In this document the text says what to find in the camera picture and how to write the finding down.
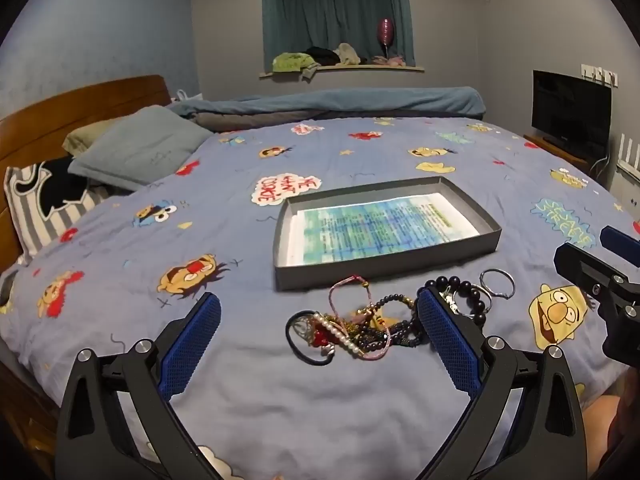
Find wooden television stand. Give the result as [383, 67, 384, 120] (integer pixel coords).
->
[523, 133, 607, 177]

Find grey cardboard tray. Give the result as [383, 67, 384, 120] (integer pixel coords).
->
[272, 176, 502, 292]

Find pink cord bracelet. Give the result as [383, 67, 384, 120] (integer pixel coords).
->
[328, 274, 374, 322]

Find dark hair tie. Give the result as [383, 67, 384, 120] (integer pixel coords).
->
[285, 309, 337, 366]

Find dark purple bead bracelet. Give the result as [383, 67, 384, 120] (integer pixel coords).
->
[372, 293, 419, 342]

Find green cloth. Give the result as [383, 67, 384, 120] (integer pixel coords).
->
[272, 52, 321, 74]

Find white radiator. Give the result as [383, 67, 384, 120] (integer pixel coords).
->
[615, 132, 640, 179]

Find wooden headboard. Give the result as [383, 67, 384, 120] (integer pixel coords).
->
[0, 75, 174, 480]

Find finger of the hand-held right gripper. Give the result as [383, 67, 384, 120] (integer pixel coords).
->
[553, 241, 640, 322]
[600, 225, 640, 262]

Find blue blanket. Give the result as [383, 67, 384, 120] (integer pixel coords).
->
[167, 86, 487, 122]

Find pink balloon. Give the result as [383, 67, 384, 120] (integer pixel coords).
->
[377, 18, 396, 59]

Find pearl hairpin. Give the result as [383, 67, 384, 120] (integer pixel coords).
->
[312, 312, 364, 357]

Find black cloth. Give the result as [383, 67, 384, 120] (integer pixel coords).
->
[305, 46, 341, 66]

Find blue-grey pillow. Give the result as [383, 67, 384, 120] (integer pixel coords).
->
[67, 105, 216, 192]

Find red bead gold ornament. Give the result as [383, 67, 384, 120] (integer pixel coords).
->
[307, 324, 334, 349]

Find blue-green printed paper sheet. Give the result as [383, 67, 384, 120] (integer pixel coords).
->
[290, 191, 480, 265]

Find person's leg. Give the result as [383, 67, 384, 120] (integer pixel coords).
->
[582, 393, 628, 466]

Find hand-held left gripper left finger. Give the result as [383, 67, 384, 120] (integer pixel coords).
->
[55, 291, 223, 480]

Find olive pillow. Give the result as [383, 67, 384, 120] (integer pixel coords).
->
[62, 119, 127, 157]

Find black television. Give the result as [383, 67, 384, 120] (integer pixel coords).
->
[532, 69, 614, 159]

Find silver bangle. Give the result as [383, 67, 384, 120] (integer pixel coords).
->
[478, 268, 516, 301]
[452, 284, 494, 319]

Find teal curtain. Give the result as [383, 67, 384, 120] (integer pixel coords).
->
[259, 0, 417, 69]

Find large black bead bracelet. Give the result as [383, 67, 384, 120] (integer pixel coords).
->
[424, 275, 494, 331]

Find beige cloth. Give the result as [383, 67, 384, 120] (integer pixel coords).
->
[333, 43, 362, 66]

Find wall power sockets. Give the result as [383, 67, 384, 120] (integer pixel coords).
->
[579, 63, 620, 89]

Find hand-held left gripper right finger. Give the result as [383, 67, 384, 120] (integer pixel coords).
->
[416, 287, 587, 480]

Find grey blanket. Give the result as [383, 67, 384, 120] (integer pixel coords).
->
[192, 109, 322, 134]

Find striped pillow with black print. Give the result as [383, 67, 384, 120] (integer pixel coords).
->
[4, 157, 109, 262]

